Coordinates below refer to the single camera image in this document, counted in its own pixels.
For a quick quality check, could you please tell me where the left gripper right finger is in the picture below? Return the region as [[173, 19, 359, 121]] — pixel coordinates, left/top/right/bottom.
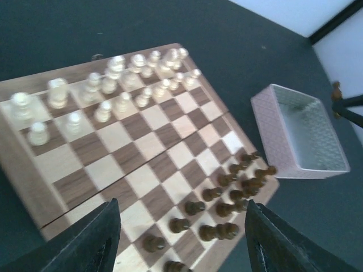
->
[[244, 200, 358, 272]]

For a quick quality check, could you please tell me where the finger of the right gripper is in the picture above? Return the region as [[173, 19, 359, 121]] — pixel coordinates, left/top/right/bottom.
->
[[333, 95, 362, 127]]

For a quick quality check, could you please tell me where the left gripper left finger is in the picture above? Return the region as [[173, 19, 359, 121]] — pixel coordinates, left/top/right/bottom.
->
[[1, 198, 121, 271]]

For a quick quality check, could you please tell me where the dark king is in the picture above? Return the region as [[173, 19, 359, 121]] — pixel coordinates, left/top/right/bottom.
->
[[199, 222, 240, 241]]

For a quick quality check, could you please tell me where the dark queen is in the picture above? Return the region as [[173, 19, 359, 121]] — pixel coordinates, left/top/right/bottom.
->
[[216, 199, 248, 218]]

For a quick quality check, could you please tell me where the dark bishop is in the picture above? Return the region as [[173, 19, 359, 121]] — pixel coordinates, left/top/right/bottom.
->
[[229, 189, 259, 202], [331, 81, 343, 119]]

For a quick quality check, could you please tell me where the dark knight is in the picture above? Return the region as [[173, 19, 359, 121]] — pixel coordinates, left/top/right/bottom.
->
[[241, 177, 267, 194]]

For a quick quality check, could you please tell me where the dark rook corner piece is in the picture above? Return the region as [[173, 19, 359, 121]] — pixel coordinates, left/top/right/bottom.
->
[[254, 165, 277, 179]]

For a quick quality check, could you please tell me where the wooden chess board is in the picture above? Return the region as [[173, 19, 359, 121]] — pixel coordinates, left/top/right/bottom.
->
[[0, 42, 281, 272]]

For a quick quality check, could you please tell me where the white chess pieces row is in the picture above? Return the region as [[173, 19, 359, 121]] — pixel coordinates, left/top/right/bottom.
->
[[1, 48, 210, 154]]

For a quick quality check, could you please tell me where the pink-rimmed metal tin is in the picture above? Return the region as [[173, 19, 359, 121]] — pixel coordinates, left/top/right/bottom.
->
[[251, 84, 351, 180]]

